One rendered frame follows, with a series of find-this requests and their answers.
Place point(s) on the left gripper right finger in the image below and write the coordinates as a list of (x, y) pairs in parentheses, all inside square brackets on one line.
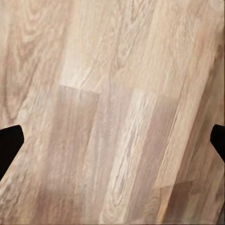
[(218, 139)]

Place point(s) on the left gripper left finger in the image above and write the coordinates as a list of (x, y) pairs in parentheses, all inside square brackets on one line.
[(11, 140)]

